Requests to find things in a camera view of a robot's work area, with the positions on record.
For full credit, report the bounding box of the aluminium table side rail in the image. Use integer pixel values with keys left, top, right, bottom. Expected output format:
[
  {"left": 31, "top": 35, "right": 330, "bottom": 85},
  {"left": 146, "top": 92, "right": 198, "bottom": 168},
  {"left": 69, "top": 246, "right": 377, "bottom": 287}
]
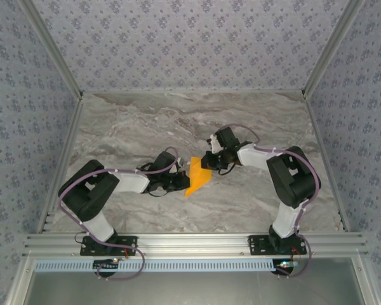
[
  {"left": 37, "top": 95, "right": 85, "bottom": 234},
  {"left": 301, "top": 90, "right": 351, "bottom": 232}
]

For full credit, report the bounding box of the white slotted cable duct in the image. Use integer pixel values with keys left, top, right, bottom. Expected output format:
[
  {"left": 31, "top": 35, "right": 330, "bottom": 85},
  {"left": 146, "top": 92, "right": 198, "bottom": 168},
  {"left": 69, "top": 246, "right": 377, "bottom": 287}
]
[{"left": 34, "top": 259, "right": 276, "bottom": 273}]

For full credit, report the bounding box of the aluminium mounting rail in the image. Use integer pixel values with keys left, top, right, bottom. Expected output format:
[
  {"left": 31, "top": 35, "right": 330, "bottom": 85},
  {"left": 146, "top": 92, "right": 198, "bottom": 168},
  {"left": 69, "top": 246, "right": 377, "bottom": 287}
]
[{"left": 22, "top": 233, "right": 368, "bottom": 257}]

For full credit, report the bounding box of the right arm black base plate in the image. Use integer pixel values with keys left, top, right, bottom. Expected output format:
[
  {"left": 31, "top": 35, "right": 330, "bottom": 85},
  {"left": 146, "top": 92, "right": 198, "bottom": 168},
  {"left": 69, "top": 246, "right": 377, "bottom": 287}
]
[{"left": 247, "top": 234, "right": 307, "bottom": 257}]

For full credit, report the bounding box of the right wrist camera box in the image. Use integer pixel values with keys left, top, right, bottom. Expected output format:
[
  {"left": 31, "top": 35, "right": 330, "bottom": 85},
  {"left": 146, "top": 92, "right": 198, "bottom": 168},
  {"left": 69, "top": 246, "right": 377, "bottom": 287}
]
[{"left": 206, "top": 133, "right": 222, "bottom": 155}]

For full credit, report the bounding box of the aluminium frame post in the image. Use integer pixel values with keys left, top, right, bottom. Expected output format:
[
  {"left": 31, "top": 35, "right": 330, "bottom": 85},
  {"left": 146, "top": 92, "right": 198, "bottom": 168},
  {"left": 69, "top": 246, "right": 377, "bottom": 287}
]
[
  {"left": 18, "top": 0, "right": 84, "bottom": 100},
  {"left": 300, "top": 0, "right": 366, "bottom": 96}
]

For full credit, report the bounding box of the orange square paper sheet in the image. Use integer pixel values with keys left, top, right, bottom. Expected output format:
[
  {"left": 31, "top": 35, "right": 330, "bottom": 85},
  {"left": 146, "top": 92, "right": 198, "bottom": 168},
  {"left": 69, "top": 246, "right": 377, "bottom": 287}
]
[{"left": 184, "top": 156, "right": 212, "bottom": 198}]

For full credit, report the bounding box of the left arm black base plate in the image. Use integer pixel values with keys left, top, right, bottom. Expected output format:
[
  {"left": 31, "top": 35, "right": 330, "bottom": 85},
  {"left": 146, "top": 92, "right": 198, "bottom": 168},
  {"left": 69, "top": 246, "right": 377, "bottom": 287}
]
[{"left": 79, "top": 235, "right": 138, "bottom": 257}]

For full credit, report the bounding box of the small circuit board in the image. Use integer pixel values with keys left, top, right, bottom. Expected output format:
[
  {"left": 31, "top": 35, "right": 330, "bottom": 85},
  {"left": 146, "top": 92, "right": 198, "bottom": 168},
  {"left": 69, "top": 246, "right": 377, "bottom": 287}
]
[
  {"left": 274, "top": 259, "right": 298, "bottom": 270},
  {"left": 93, "top": 258, "right": 120, "bottom": 271}
]

